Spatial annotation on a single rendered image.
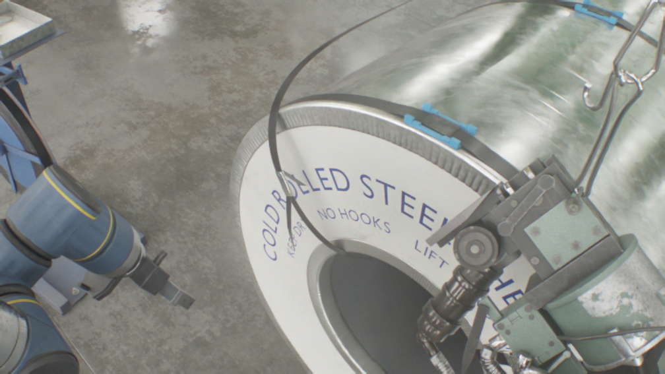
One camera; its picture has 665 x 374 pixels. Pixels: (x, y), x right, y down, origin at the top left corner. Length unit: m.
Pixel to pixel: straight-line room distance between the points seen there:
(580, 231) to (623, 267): 0.06
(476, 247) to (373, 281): 0.89
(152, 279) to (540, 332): 0.65
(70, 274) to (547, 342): 2.16
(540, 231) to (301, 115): 0.58
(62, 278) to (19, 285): 1.70
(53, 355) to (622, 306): 0.69
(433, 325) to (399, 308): 0.84
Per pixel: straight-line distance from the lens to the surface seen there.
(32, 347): 0.78
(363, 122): 0.99
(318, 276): 1.41
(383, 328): 1.63
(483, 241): 0.74
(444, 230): 0.74
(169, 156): 3.02
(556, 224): 0.70
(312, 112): 1.08
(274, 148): 1.17
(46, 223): 0.87
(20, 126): 2.03
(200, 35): 4.10
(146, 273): 1.03
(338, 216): 1.19
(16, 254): 0.88
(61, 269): 2.62
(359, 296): 1.58
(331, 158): 1.11
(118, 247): 0.96
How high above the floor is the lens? 1.92
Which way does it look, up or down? 44 degrees down
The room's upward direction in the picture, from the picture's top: 2 degrees clockwise
